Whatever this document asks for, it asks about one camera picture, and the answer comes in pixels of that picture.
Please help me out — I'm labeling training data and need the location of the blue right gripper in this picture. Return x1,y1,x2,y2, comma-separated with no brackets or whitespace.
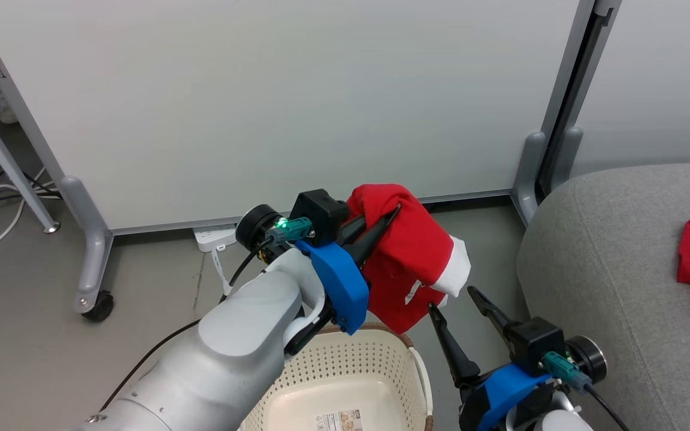
428,286,555,431

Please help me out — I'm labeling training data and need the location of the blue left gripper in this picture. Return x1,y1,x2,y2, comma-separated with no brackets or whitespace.
285,205,402,357

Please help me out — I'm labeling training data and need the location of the grey fabric sofa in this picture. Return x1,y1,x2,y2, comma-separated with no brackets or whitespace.
516,163,690,431

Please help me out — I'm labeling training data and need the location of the cream perforated laundry basket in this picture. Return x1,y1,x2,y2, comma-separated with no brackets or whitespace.
238,323,434,431

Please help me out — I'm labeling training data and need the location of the white partition panel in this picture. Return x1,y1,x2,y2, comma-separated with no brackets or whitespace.
570,0,690,178
0,0,597,235

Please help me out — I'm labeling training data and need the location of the white power strip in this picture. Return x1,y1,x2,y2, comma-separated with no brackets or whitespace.
193,223,239,253

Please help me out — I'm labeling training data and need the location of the printed paper label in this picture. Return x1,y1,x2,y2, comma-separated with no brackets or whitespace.
315,409,363,431

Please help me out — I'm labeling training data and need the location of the grey partition foot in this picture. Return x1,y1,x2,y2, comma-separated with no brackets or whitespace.
511,132,547,227
552,126,584,193
59,175,113,315

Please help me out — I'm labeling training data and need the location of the black caster wheel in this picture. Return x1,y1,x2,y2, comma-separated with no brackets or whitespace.
80,290,114,323

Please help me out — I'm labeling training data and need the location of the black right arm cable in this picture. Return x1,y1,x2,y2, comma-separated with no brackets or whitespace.
583,383,632,431

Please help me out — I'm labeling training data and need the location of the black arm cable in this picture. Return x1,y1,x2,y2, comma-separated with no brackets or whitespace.
583,383,632,431
98,236,274,414

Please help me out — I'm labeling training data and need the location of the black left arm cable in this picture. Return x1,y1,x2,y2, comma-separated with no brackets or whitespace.
98,236,274,414

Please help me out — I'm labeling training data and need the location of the thick white floor cable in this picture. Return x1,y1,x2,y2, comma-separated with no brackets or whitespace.
0,183,61,258

